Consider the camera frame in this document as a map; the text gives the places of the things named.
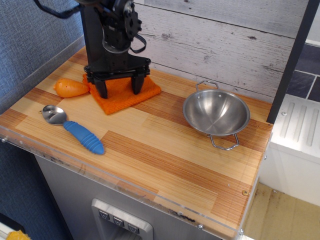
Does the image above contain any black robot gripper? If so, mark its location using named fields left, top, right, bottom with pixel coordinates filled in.
left=84, top=44, right=151, bottom=99

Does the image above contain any orange knitted towel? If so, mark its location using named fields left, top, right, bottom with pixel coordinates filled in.
left=82, top=74, right=161, bottom=115

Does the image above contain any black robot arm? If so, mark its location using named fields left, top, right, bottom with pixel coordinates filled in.
left=35, top=0, right=151, bottom=99

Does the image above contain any orange plastic toy carrot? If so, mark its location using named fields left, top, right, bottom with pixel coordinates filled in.
left=53, top=78, right=90, bottom=98

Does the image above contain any clear acrylic table edge guard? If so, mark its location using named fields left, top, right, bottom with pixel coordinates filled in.
left=0, top=127, right=263, bottom=240

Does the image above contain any grey cabinet dispenser panel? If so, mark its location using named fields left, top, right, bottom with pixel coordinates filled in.
left=91, top=198, right=154, bottom=240

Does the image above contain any yellow object bottom left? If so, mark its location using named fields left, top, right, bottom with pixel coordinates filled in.
left=6, top=231, right=31, bottom=240

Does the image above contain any white ridged appliance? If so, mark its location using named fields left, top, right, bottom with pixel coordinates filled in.
left=259, top=94, right=320, bottom=205

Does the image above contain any dark grey left post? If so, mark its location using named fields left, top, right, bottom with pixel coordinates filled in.
left=80, top=5, right=105, bottom=65

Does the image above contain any dark grey post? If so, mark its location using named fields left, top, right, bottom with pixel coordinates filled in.
left=80, top=5, right=105, bottom=65
left=266, top=0, right=320, bottom=124

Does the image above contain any spoon with blue handle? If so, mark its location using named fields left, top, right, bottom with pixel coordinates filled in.
left=41, top=105, right=105, bottom=155

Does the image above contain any small steel two-handled bowl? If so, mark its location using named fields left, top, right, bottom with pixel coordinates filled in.
left=182, top=80, right=251, bottom=151

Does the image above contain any dark grey right post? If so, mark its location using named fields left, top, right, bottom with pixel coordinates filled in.
left=266, top=0, right=320, bottom=124

